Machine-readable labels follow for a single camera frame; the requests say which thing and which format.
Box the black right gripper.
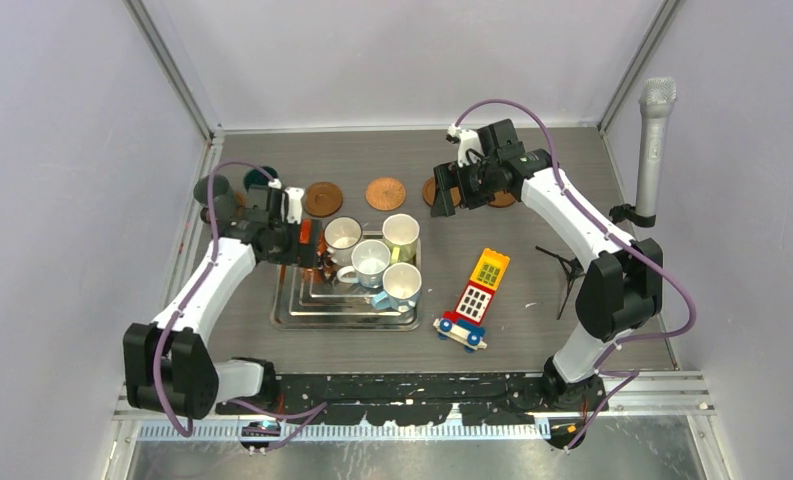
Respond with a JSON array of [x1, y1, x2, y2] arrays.
[[431, 156, 499, 218]]

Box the orange cup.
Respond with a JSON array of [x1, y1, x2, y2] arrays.
[[299, 219, 315, 246]]

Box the brown wooden coaster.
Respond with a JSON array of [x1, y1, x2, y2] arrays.
[[304, 182, 343, 218], [235, 192, 246, 215], [422, 177, 461, 207], [489, 192, 517, 208]]

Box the dark teal cup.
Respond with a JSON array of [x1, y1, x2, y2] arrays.
[[243, 166, 279, 191]]

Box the silver metal tray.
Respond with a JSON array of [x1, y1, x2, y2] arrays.
[[270, 266, 420, 331]]

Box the white metallic cup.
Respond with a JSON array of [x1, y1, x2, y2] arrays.
[[324, 216, 363, 267]]

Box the dark grey cup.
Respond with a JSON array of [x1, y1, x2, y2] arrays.
[[192, 174, 240, 224]]

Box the grey white cup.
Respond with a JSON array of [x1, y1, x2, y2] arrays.
[[336, 239, 391, 289]]

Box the light patterned wooden coaster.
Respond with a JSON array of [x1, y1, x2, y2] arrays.
[[365, 177, 407, 211]]

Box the light blue handled cup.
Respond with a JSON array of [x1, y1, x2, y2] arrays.
[[370, 262, 422, 313]]

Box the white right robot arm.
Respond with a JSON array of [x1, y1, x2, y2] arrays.
[[430, 119, 663, 411]]

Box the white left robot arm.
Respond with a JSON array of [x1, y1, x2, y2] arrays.
[[123, 176, 322, 420]]

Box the black microphone tripod stand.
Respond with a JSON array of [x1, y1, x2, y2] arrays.
[[535, 203, 656, 321]]

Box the colourful toy brick truck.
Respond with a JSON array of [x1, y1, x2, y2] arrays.
[[433, 248, 510, 353]]

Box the silver grey microphone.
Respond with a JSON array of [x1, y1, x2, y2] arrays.
[[635, 77, 677, 227]]

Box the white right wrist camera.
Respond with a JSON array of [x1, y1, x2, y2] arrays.
[[446, 125, 484, 167]]

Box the yellow green handled cup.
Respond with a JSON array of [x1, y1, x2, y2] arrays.
[[382, 213, 420, 264]]

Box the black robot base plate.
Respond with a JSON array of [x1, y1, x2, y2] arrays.
[[214, 372, 608, 429]]

